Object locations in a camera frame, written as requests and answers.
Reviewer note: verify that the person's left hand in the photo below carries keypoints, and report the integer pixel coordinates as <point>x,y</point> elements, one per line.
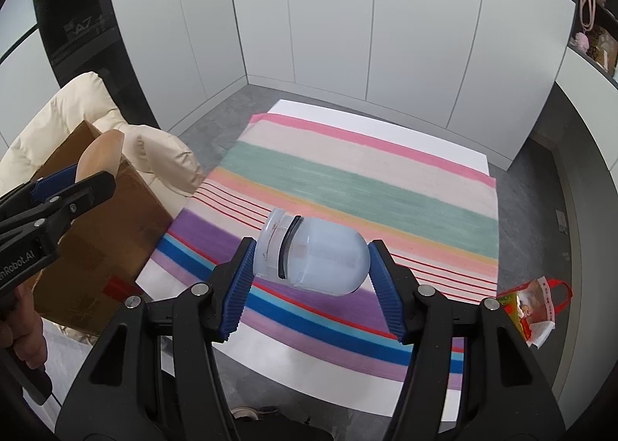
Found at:
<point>26,330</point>

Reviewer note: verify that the tan oval sponge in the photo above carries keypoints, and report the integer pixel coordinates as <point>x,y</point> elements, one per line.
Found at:
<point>101,151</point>

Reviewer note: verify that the wall socket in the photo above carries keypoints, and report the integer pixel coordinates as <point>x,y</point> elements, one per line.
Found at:
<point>561,221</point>

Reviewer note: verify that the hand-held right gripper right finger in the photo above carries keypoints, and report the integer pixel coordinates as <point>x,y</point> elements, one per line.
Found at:
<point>388,296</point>

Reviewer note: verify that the beige slipper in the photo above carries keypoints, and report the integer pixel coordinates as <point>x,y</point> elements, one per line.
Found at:
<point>246,414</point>

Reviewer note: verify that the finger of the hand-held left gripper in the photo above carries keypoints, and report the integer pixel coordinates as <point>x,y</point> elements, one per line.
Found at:
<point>82,197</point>
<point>53,183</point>

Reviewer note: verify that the pale blue rounded container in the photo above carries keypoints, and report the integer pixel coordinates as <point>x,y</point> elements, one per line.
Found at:
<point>318,262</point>

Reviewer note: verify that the striped multicolour cloth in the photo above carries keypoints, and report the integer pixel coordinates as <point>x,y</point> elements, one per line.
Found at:
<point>362,180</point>

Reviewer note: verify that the small pink plush toy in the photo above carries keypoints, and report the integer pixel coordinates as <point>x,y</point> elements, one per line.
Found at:
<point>581,40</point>

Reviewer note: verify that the red white plastic bag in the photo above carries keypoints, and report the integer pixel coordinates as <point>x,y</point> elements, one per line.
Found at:
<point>536,310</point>

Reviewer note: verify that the black built-in oven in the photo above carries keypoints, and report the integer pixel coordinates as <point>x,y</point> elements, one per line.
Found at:
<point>72,11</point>

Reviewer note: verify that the person's legs dark trousers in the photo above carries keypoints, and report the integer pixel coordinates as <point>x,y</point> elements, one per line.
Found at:
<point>294,432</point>

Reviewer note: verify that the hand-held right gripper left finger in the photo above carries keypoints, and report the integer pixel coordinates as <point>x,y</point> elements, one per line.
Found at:
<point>236,291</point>

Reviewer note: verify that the brown cardboard box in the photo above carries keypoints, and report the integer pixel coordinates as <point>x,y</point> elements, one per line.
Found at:
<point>111,248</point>

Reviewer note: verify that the paw print pouch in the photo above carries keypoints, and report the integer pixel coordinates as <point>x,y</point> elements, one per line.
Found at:
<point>601,43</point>

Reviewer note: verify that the yellow green snack box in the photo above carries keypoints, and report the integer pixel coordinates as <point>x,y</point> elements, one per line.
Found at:
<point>506,306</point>

